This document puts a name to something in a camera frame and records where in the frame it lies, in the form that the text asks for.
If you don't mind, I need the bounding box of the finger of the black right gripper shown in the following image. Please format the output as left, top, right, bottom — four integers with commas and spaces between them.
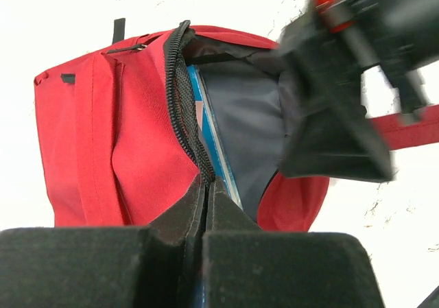
279, 58, 393, 182

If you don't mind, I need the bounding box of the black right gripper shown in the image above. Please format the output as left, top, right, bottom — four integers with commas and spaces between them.
279, 0, 438, 116

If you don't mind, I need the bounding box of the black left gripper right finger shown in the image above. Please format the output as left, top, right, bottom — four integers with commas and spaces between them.
202, 178, 384, 307

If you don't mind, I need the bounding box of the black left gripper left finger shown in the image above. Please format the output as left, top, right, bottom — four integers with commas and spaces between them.
1, 179, 206, 307

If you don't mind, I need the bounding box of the blue paperback book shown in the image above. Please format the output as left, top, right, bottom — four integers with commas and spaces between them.
187, 65, 243, 209

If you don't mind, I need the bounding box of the red student backpack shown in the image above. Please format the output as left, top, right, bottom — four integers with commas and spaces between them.
34, 29, 438, 232

